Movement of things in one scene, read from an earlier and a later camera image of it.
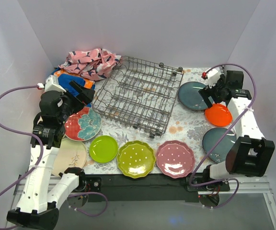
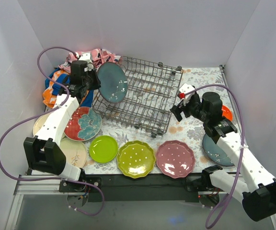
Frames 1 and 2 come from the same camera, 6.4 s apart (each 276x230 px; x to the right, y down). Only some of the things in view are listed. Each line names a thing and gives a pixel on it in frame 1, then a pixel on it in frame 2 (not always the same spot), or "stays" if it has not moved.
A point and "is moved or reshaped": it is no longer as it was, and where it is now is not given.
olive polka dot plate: x=136 y=159 stays
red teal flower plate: x=85 y=125 stays
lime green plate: x=103 y=149 stays
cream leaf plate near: x=72 y=153 stays
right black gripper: x=211 y=93 to x=180 y=108
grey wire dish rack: x=140 y=94 stays
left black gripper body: x=75 y=96 to x=94 y=81
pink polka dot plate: x=175 y=159 stays
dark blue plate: x=189 y=97 is moved or reshaped
